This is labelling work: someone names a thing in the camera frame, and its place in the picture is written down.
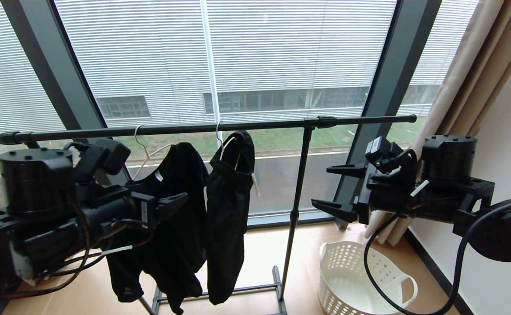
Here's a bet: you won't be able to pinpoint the window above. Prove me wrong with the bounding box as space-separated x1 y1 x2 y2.
0 0 479 228

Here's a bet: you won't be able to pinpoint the black clothes rack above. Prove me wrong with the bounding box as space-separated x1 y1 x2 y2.
0 115 417 315

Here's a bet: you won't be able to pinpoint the pink clothes hanger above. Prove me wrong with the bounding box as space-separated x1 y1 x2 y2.
132 126 173 180
215 122 242 172

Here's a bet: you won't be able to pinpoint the black drawstring shorts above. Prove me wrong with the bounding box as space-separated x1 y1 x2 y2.
204 130 260 305

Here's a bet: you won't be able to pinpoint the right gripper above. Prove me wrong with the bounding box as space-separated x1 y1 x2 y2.
311 163 453 225

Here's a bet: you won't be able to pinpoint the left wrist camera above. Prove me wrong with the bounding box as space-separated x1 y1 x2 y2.
65 139 132 206

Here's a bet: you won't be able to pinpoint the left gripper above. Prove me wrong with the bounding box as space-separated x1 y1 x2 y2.
10 192 189 280

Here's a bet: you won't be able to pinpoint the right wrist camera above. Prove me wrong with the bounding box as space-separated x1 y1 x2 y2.
365 136 418 176

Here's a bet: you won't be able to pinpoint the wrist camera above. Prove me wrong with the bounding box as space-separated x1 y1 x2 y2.
65 139 132 206
365 136 418 176

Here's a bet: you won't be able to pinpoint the black garment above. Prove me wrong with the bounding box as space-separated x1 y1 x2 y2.
105 142 210 315

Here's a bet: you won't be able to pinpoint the black cable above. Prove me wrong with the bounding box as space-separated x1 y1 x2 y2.
364 149 511 315
63 140 91 154

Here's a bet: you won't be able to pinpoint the white laundry basket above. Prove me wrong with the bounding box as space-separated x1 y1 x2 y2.
318 241 418 315

